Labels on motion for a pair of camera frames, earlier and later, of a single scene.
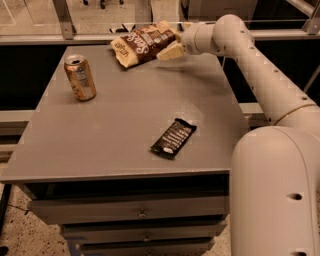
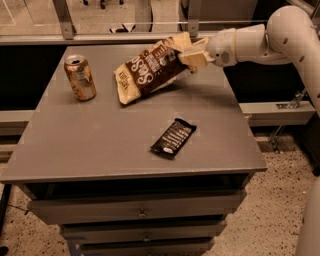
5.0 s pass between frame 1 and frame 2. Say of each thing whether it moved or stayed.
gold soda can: stayed
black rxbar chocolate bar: stayed
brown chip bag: moved
